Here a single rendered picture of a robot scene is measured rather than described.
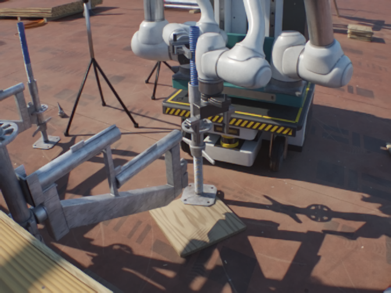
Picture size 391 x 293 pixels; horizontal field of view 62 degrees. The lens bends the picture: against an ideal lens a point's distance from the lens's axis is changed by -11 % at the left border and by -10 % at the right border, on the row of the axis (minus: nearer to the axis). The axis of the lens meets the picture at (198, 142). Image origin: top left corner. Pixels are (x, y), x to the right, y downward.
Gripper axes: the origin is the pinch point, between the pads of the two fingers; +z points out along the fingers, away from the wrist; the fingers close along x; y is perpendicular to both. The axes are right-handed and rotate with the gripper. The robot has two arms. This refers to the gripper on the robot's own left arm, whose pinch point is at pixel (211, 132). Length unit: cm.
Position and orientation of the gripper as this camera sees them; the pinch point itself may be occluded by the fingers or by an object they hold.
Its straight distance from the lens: 136.2
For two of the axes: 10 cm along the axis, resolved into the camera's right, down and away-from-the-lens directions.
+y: -5.5, -4.2, 7.2
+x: -8.3, 3.0, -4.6
